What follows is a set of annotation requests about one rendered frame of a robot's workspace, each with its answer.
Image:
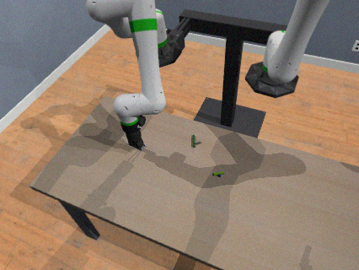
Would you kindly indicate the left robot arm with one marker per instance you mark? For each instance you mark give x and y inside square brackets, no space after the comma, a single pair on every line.
[281,62]

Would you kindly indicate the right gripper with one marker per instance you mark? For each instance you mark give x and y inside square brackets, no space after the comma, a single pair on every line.
[133,133]

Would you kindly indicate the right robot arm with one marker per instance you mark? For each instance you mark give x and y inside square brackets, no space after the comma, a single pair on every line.
[151,40]

